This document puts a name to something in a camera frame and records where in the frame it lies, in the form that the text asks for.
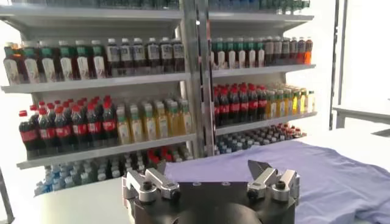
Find red cap cola bottle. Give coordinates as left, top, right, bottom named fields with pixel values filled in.
left=18, top=110, right=40, bottom=159
left=54, top=106, right=74, bottom=152
left=219, top=87, right=230, bottom=125
left=257, top=86, right=268, bottom=119
left=101, top=102, right=118, bottom=145
left=213, top=88, right=221, bottom=126
left=70, top=105, right=90, bottom=150
left=247, top=85, right=258, bottom=121
left=238, top=86, right=249, bottom=122
left=229, top=86, right=240, bottom=123
left=86, top=103, right=104, bottom=147
left=37, top=108, right=58, bottom=155

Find purple printed t-shirt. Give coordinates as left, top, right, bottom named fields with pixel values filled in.
left=164, top=140, right=390, bottom=224

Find metal beverage shelf rack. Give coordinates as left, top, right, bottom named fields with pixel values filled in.
left=194, top=0, right=318, bottom=156
left=0, top=0, right=202, bottom=197

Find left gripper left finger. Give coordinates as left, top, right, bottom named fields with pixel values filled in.
left=121, top=159, right=181, bottom=205

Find grey metal frame table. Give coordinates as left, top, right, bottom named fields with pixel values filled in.
left=332, top=99, right=390, bottom=138

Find reddish tea bottle white label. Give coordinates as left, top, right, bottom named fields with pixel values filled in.
left=3, top=42, right=21, bottom=86

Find yellow juice bottle green cap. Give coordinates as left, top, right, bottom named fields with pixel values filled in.
left=306, top=90, right=316, bottom=113
left=283, top=89, right=293, bottom=116
left=266, top=90, right=277, bottom=119
left=141, top=103, right=157, bottom=141
left=178, top=99, right=193, bottom=135
left=154, top=101, right=169, bottom=139
left=115, top=107, right=132, bottom=145
left=275, top=89, right=285, bottom=117
left=298, top=88, right=307, bottom=114
left=291, top=88, right=300, bottom=116
left=128, top=105, right=144, bottom=143
left=166, top=100, right=180, bottom=137

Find dark bottle beige label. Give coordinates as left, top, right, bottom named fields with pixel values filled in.
left=263, top=36, right=274, bottom=67
left=272, top=36, right=283, bottom=66

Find dark drink bottle black label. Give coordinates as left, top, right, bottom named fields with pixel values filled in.
left=171, top=37, right=186, bottom=73
left=132, top=37, right=146, bottom=75
left=146, top=37, right=160, bottom=75
left=119, top=38, right=133, bottom=77
left=105, top=38, right=121, bottom=77
left=159, top=37, right=174, bottom=74

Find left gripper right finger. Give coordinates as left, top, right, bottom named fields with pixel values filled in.
left=246, top=159, right=301, bottom=203

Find dark slanted metal post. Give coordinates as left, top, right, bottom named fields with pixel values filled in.
left=328, top=0, right=350, bottom=131

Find dark tea bottle green label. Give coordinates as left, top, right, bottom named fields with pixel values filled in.
left=255, top=37, right=265, bottom=68
left=21, top=41, right=40, bottom=85
left=224, top=38, right=236, bottom=69
left=38, top=41, right=58, bottom=83
left=235, top=37, right=246, bottom=69
left=214, top=38, right=226, bottom=69
left=245, top=37, right=256, bottom=68
left=90, top=40, right=107, bottom=79
left=57, top=40, right=74, bottom=82
left=74, top=40, right=91, bottom=80

